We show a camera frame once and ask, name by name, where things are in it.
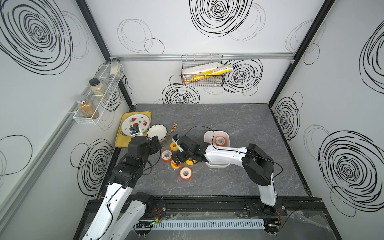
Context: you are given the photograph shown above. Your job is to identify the orange tape roll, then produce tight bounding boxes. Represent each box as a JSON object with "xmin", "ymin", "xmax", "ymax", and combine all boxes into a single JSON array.
[
  {"xmin": 161, "ymin": 150, "xmax": 173, "ymax": 163},
  {"xmin": 171, "ymin": 160, "xmax": 183, "ymax": 170},
  {"xmin": 215, "ymin": 136, "xmax": 227, "ymax": 147},
  {"xmin": 180, "ymin": 167, "xmax": 193, "ymax": 181}
]

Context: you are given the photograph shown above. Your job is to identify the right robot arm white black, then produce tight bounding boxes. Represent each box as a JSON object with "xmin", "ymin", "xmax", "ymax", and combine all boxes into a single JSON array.
[{"xmin": 172, "ymin": 134, "xmax": 277, "ymax": 207}]

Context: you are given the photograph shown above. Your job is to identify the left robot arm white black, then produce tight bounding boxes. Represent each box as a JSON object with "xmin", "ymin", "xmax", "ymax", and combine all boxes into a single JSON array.
[{"xmin": 83, "ymin": 136, "xmax": 162, "ymax": 240}]

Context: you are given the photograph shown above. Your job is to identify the yellow tape spool right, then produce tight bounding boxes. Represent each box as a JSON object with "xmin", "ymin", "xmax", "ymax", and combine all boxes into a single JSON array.
[{"xmin": 186, "ymin": 159, "xmax": 197, "ymax": 166}]

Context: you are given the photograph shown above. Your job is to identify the yellow tape spool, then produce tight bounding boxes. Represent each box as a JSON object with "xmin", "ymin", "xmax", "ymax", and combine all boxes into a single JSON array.
[
  {"xmin": 170, "ymin": 143, "xmax": 179, "ymax": 152},
  {"xmin": 186, "ymin": 159, "xmax": 197, "ymax": 166}
]

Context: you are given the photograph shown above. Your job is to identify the yellow tape spool behind top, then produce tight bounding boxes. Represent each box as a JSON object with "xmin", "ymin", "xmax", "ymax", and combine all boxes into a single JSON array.
[{"xmin": 170, "ymin": 143, "xmax": 179, "ymax": 152}]

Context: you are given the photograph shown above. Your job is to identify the orange tape roll bottom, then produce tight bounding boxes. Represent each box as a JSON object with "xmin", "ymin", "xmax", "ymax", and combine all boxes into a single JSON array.
[{"xmin": 180, "ymin": 167, "xmax": 193, "ymax": 181}]

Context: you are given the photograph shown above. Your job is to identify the white plastic storage box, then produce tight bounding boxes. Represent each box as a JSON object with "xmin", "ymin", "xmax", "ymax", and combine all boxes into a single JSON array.
[{"xmin": 204, "ymin": 131, "xmax": 231, "ymax": 169}]

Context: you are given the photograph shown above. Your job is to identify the yellow white foil box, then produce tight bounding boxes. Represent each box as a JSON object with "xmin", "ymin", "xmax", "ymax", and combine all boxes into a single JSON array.
[{"xmin": 182, "ymin": 62, "xmax": 233, "ymax": 87}]

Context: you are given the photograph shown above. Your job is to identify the white scalloped bowl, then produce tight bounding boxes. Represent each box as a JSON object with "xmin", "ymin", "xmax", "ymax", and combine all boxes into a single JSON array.
[{"xmin": 147, "ymin": 125, "xmax": 168, "ymax": 143}]

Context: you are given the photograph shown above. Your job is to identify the gold fork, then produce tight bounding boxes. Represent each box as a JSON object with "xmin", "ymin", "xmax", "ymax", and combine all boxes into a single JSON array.
[{"xmin": 162, "ymin": 123, "xmax": 178, "ymax": 147}]

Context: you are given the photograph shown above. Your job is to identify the watermelon pattern plate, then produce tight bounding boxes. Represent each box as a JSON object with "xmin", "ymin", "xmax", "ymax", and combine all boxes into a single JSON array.
[{"xmin": 121, "ymin": 114, "xmax": 151, "ymax": 136}]

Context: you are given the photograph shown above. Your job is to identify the spice jar brown contents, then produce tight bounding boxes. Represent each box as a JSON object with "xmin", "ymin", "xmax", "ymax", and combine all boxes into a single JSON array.
[{"xmin": 77, "ymin": 95, "xmax": 99, "ymax": 119}]

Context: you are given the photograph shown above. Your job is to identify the spice jar black lid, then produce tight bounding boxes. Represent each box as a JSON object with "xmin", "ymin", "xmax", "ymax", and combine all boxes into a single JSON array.
[{"xmin": 89, "ymin": 78, "xmax": 110, "ymax": 102}]

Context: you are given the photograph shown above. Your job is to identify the spice jar far clear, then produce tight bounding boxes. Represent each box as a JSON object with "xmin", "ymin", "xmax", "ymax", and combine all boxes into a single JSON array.
[{"xmin": 110, "ymin": 58, "xmax": 121, "ymax": 77}]

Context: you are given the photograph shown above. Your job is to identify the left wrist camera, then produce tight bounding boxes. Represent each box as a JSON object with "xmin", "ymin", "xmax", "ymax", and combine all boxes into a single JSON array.
[{"xmin": 129, "ymin": 126, "xmax": 143, "ymax": 137}]

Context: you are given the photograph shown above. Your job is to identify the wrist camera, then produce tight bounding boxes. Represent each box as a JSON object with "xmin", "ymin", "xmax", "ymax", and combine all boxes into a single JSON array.
[
  {"xmin": 172, "ymin": 134, "xmax": 184, "ymax": 152},
  {"xmin": 129, "ymin": 126, "xmax": 143, "ymax": 137}
]

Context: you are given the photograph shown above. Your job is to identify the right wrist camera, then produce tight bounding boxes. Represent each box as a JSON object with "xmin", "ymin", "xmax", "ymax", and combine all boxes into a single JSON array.
[{"xmin": 172, "ymin": 134, "xmax": 184, "ymax": 152}]

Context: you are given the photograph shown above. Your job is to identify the white wire spice rack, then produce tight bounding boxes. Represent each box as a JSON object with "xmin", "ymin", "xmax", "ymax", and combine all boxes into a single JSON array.
[{"xmin": 73, "ymin": 61, "xmax": 125, "ymax": 131}]

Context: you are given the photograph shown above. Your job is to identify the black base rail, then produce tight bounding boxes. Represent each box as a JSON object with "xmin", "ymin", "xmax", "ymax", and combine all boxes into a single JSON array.
[{"xmin": 72, "ymin": 194, "xmax": 343, "ymax": 240}]

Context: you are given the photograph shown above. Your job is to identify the black wire wall basket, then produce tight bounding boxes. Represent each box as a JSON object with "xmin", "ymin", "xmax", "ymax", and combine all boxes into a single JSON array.
[{"xmin": 181, "ymin": 54, "xmax": 223, "ymax": 87}]

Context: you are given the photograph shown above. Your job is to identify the white slotted cable duct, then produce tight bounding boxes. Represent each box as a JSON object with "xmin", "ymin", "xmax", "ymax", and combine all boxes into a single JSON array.
[{"xmin": 135, "ymin": 219, "xmax": 265, "ymax": 231}]

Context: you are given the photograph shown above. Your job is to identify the aluminium wall rail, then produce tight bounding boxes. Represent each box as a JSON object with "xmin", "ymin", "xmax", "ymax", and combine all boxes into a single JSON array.
[{"xmin": 110, "ymin": 52, "xmax": 295, "ymax": 62}]

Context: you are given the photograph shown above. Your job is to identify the black corner frame post left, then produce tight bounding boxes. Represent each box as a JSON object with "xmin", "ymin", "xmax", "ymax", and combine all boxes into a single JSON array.
[{"xmin": 76, "ymin": 0, "xmax": 136, "ymax": 112}]

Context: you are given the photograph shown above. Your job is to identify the black corner frame post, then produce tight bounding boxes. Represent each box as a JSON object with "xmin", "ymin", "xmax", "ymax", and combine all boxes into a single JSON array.
[
  {"xmin": 268, "ymin": 0, "xmax": 336, "ymax": 109},
  {"xmin": 76, "ymin": 0, "xmax": 136, "ymax": 112}
]

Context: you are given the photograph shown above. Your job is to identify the black corner frame post right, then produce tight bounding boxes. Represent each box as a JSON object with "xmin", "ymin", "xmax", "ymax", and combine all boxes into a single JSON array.
[{"xmin": 268, "ymin": 0, "xmax": 336, "ymax": 109}]

